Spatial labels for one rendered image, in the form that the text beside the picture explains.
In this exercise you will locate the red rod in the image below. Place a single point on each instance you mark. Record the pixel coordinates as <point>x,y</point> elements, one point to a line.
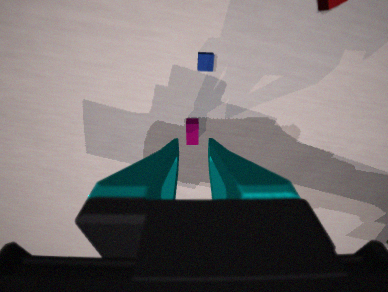
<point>328,4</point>

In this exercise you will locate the small blue cube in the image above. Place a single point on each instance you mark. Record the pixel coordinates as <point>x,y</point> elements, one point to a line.
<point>205,61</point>

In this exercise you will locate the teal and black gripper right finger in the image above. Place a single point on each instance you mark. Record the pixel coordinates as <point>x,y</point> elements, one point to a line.
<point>243,178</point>

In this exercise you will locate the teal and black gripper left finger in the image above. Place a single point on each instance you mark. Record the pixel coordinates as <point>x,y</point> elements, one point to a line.
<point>145,177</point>

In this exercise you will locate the magenta rod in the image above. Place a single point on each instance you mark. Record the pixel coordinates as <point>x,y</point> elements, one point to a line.
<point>192,131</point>

